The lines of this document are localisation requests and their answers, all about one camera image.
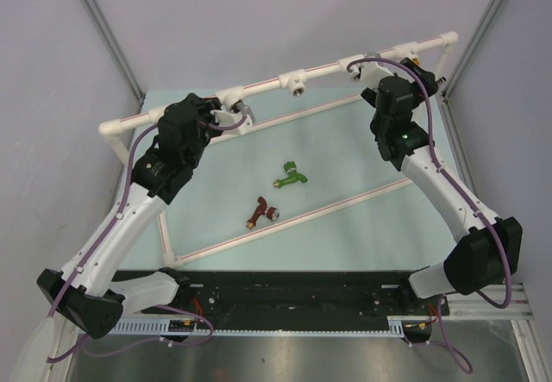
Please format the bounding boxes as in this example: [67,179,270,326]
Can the aluminium frame post left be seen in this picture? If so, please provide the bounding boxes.
[80,0,145,104]

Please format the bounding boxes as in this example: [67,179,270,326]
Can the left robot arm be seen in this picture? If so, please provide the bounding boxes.
[37,93,221,339]

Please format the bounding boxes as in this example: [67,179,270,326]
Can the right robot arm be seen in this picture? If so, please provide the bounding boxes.
[361,58,523,314]

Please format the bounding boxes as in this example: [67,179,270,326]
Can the green water faucet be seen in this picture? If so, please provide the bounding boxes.
[273,161,308,188]

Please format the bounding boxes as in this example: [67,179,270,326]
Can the light blue table mat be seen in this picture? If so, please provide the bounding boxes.
[97,87,497,273]

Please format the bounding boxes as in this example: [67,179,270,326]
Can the aluminium frame post right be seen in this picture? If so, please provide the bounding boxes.
[443,0,525,98]

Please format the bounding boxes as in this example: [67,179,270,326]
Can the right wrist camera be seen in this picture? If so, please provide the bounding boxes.
[347,53,393,91]

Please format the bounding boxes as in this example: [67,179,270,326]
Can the yellow water faucet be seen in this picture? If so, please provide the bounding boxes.
[412,57,447,86]

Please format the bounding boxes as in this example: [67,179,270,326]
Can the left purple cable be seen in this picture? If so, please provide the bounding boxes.
[46,116,251,364]

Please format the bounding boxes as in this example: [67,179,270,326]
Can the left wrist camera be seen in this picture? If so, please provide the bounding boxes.
[210,101,255,135]

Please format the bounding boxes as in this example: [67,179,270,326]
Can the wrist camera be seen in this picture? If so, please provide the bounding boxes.
[210,101,255,135]
[347,53,393,91]

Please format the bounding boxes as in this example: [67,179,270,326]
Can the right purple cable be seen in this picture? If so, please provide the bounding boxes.
[347,56,514,377]

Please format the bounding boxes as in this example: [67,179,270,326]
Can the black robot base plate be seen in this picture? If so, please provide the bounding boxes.
[107,269,452,331]

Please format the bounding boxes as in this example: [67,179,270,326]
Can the dark red water faucet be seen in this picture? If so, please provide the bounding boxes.
[246,197,279,229]

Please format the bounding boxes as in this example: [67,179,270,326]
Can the aluminium frame post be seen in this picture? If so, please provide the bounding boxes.
[80,0,145,104]
[443,0,525,98]

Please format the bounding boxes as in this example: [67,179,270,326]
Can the white PVC pipe frame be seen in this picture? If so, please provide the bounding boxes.
[98,31,458,267]

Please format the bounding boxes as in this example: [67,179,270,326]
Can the purple cable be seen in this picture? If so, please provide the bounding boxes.
[347,56,514,377]
[46,116,251,364]

